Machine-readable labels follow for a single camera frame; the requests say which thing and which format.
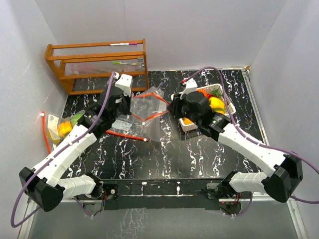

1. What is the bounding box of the yellow banana bunch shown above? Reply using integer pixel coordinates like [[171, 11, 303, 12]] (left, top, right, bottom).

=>
[[209, 97, 226, 115]]

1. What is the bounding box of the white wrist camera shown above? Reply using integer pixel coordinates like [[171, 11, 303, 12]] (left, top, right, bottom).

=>
[[180, 78, 197, 99], [115, 75, 133, 97]]

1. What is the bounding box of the yellow bell pepper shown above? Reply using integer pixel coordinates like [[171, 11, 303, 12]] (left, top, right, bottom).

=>
[[57, 121, 73, 138]]

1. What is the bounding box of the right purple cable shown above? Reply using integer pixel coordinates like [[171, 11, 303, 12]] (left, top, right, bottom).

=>
[[181, 66, 319, 217]]

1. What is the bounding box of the red tomato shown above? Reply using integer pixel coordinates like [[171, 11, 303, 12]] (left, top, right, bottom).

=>
[[196, 89, 211, 99]]

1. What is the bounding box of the wooden orange shelf rack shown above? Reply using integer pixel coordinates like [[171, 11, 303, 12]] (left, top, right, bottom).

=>
[[44, 39, 149, 95]]

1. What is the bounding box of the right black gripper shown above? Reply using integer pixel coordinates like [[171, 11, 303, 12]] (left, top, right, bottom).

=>
[[166, 92, 200, 125]]

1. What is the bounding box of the pink white marker pen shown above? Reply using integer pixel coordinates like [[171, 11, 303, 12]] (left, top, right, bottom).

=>
[[109, 42, 138, 46]]

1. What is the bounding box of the green marker pen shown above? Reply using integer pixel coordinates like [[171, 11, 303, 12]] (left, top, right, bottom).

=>
[[112, 61, 138, 66]]

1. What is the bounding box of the light green cabbage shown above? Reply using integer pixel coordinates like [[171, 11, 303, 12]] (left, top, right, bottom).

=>
[[70, 113, 83, 127]]

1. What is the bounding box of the orange fruit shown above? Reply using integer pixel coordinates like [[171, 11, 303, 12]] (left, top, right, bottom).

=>
[[182, 118, 193, 125]]

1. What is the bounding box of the clear red zip bag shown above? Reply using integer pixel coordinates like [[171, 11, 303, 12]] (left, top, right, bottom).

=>
[[40, 110, 85, 154]]

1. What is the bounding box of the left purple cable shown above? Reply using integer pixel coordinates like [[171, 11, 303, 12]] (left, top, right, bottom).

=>
[[10, 71, 121, 228]]

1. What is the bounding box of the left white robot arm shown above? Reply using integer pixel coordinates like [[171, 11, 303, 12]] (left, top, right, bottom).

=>
[[19, 86, 131, 212]]

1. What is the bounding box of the purple cable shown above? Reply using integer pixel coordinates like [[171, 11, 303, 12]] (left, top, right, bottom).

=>
[[181, 66, 319, 217], [10, 71, 121, 228]]

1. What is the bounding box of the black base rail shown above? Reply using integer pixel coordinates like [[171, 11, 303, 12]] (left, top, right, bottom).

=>
[[74, 178, 252, 212]]

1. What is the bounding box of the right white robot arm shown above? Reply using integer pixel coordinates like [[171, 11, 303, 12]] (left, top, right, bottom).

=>
[[167, 91, 303, 203]]

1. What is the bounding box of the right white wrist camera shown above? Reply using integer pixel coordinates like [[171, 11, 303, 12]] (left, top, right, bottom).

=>
[[180, 78, 197, 99]]

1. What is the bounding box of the white plastic basket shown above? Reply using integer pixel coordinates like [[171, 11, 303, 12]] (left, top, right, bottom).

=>
[[178, 83, 236, 132]]

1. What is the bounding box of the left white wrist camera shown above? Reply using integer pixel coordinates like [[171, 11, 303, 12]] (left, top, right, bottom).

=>
[[115, 75, 133, 97]]

